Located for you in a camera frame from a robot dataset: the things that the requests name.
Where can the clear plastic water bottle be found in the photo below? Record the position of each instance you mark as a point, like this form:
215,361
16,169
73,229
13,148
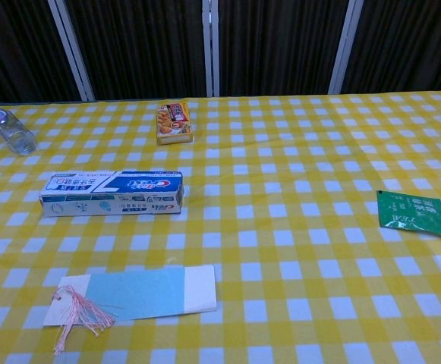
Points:
12,132

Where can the green tea sachet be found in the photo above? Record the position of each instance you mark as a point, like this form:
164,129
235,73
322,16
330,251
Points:
413,214

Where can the white partition frame post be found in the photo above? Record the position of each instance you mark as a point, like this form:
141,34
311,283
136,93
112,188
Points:
210,47
73,49
342,45

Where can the yellow white checkered tablecloth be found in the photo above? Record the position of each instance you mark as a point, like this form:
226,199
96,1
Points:
281,265

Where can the yellow red curry box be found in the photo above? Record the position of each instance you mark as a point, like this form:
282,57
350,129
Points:
173,123

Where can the pink bookmark tassel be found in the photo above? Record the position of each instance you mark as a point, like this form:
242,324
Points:
79,314

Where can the blue white paper bookmark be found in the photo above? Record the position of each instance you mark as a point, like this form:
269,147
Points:
140,294

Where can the white blue toothpaste box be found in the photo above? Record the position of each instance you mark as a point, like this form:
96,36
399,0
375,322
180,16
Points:
110,195

